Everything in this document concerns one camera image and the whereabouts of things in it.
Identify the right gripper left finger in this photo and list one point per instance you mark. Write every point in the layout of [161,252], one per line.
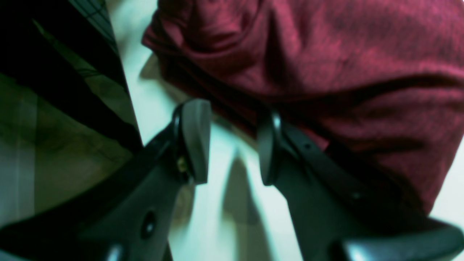
[127,216]

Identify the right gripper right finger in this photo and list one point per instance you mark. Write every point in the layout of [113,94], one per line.
[334,215]

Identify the dark red t-shirt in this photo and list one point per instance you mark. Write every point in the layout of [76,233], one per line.
[377,84]

